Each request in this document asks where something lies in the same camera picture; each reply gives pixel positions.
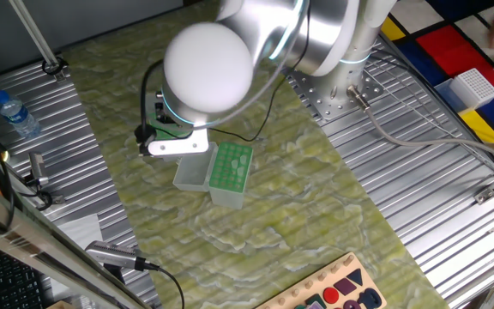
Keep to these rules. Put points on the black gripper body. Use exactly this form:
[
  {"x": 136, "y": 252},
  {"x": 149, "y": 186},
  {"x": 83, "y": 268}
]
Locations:
[{"x": 159, "y": 111}]

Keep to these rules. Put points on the clear tip box green rack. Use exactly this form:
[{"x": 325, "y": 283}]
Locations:
[
  {"x": 163, "y": 129},
  {"x": 193, "y": 173}
]

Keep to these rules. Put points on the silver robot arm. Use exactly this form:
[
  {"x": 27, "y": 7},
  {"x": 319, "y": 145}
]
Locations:
[{"x": 208, "y": 64}]

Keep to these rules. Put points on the black pole base clamp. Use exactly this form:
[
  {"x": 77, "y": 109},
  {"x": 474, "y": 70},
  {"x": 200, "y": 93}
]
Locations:
[{"x": 54, "y": 66}]

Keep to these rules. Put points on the green marble pattern mat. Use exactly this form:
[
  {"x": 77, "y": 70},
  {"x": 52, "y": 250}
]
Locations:
[{"x": 272, "y": 193}]

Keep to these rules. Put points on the clear water bottle blue cap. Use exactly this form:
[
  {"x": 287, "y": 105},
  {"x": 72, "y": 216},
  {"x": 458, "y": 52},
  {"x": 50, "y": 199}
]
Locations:
[{"x": 17, "y": 116}]

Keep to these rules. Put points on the white paper sheet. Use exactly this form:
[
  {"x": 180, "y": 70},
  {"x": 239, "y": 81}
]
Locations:
[{"x": 82, "y": 232}]

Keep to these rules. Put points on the slanted aluminium pole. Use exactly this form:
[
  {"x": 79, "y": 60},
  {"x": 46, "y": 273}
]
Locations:
[{"x": 34, "y": 34}]

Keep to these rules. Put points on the small brown cardboard box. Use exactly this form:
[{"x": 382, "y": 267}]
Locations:
[{"x": 60, "y": 305}]

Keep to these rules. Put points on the black keyboard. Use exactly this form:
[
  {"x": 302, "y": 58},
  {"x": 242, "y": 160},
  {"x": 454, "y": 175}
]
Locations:
[{"x": 7, "y": 283}]

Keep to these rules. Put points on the teal puzzle piece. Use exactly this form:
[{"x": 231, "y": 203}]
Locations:
[{"x": 315, "y": 299}]

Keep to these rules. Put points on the lilac puzzle piece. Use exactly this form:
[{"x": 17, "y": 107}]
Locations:
[{"x": 316, "y": 306}]

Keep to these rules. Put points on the red circle puzzle piece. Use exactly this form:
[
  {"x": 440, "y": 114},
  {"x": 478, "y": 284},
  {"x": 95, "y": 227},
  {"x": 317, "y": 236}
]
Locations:
[{"x": 331, "y": 295}]

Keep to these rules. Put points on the purple square puzzle piece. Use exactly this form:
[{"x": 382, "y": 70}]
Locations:
[{"x": 345, "y": 286}]

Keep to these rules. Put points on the navy triangle puzzle piece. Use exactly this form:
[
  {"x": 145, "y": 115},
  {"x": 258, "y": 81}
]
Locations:
[{"x": 356, "y": 276}]

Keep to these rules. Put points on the magenta round puzzle piece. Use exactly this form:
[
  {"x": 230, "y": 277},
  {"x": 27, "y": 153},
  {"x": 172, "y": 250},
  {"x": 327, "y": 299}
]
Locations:
[{"x": 352, "y": 305}]

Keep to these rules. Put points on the blue rounded puzzle piece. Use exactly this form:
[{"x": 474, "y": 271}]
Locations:
[{"x": 362, "y": 296}]

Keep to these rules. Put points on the wooden shape puzzle board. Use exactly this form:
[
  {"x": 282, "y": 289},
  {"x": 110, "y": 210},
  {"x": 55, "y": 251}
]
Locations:
[{"x": 373, "y": 284}]

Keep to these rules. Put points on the colour block patterned mat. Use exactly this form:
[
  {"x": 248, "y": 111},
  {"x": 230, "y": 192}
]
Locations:
[{"x": 448, "y": 51}]

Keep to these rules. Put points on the clear box white tip rack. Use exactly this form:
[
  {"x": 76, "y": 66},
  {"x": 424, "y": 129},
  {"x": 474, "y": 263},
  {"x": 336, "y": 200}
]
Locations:
[{"x": 474, "y": 88}]

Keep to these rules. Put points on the silver camera on black clamp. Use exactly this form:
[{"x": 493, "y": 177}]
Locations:
[{"x": 37, "y": 167}]

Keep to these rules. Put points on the silver depth camera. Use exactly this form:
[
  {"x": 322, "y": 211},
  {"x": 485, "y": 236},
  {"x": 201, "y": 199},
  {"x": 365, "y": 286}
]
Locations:
[{"x": 112, "y": 254}]

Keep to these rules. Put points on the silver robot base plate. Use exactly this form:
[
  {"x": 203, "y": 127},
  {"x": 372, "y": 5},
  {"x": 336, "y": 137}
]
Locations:
[{"x": 322, "y": 109}]

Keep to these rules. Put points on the aluminium frame beam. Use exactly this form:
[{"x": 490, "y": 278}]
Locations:
[{"x": 24, "y": 234}]

